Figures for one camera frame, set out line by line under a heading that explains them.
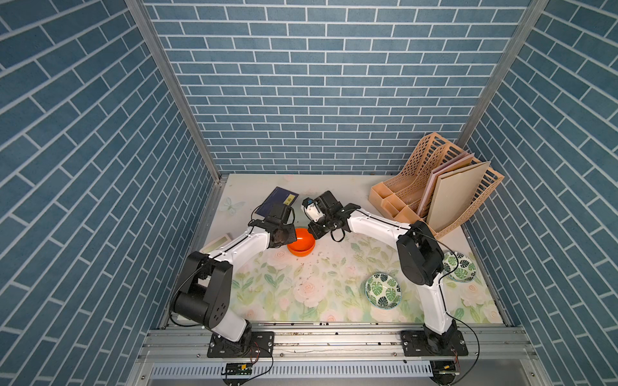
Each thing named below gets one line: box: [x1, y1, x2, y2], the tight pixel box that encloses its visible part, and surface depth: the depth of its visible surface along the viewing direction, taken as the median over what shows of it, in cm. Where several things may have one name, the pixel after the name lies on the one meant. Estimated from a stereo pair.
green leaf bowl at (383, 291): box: [365, 272, 402, 310], surface depth 84 cm
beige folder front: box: [426, 160, 491, 233], surface depth 90 cm
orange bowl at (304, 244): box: [286, 228, 317, 257], surface depth 90 cm
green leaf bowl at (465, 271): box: [442, 251, 477, 284], surface depth 90 cm
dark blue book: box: [254, 186, 300, 218], surface depth 114 cm
